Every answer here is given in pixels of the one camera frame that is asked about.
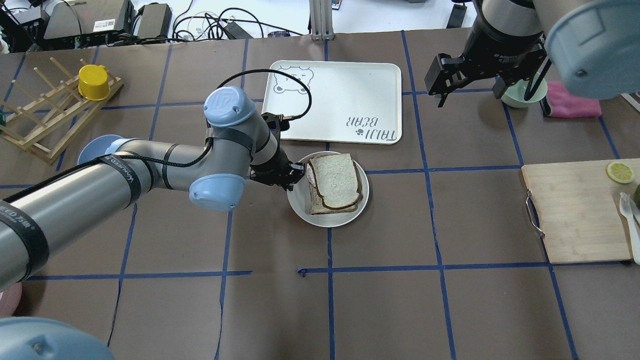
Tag blue bowl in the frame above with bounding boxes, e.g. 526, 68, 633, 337
77, 134, 127, 165

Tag pink cloth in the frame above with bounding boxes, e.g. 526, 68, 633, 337
539, 81, 602, 119

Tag wooden cutting board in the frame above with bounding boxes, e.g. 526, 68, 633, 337
521, 158, 639, 264

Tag bread slice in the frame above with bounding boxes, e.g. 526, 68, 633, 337
308, 153, 362, 209
308, 183, 359, 215

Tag aluminium frame post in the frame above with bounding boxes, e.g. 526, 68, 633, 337
309, 0, 335, 41

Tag cream bear tray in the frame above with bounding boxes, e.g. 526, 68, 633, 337
262, 60, 403, 145

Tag fried egg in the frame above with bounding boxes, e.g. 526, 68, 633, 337
305, 162, 317, 188

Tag avocado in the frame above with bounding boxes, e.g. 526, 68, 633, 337
632, 184, 640, 208

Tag white plastic fork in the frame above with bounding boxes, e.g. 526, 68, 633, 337
618, 192, 640, 265

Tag pink bowl with ice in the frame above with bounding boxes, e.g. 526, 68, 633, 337
0, 282, 23, 318

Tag bread slice on plate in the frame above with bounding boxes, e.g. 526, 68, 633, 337
308, 183, 359, 215

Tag lemon half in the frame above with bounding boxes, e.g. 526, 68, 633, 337
605, 161, 635, 185

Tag white plastic knife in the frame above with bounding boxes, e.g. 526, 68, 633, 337
630, 199, 640, 226

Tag black power adapter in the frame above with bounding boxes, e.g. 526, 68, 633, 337
222, 21, 254, 40

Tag green bowl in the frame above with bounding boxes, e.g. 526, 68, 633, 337
500, 79, 548, 109

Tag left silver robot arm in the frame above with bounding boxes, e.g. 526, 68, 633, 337
1, 86, 306, 291

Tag black computer box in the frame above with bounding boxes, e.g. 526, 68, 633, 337
43, 0, 173, 44

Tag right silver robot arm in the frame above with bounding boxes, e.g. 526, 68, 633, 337
424, 0, 640, 107

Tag wooden dish rack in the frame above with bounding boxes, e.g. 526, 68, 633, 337
1, 57, 124, 165

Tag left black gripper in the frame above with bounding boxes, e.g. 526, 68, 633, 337
249, 145, 306, 192

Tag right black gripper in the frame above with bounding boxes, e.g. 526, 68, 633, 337
424, 20, 553, 109

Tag yellow mug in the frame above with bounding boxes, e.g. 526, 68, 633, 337
77, 64, 111, 101

